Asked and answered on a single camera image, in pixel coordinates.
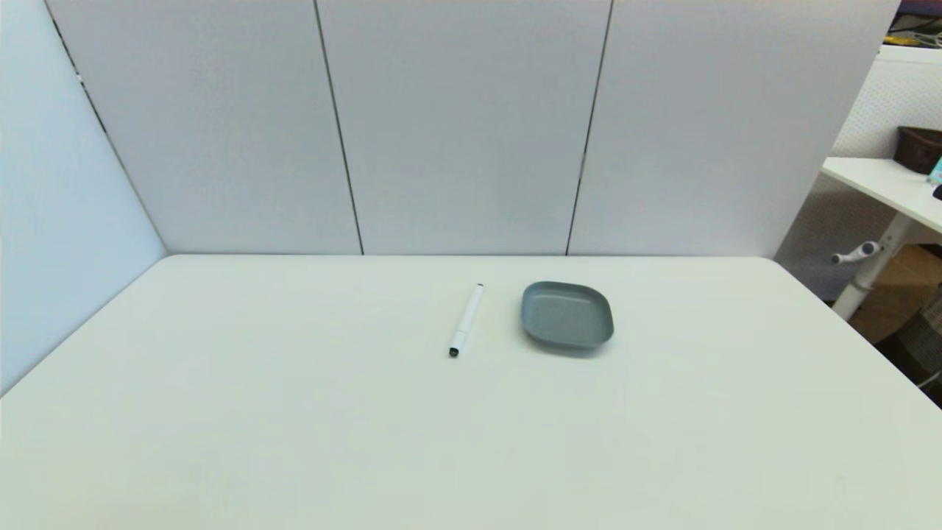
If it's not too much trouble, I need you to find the white side desk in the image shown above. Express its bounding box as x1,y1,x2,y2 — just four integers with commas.
821,156,942,236

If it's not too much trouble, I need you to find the grey square plastic plate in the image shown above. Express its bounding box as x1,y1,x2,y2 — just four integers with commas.
520,280,615,350

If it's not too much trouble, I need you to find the white marker with black ends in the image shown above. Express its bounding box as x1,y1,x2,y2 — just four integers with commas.
448,283,485,358

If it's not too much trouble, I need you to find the white desk leg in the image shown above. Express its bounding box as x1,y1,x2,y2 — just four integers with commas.
832,213,913,321

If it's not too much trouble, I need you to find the brown cardboard box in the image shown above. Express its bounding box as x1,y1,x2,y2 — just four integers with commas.
848,244,942,345

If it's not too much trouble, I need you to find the dark brown basket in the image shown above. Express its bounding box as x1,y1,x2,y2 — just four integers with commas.
893,126,942,175

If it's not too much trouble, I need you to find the white desk crank handle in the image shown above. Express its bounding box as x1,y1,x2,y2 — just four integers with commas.
831,241,882,266

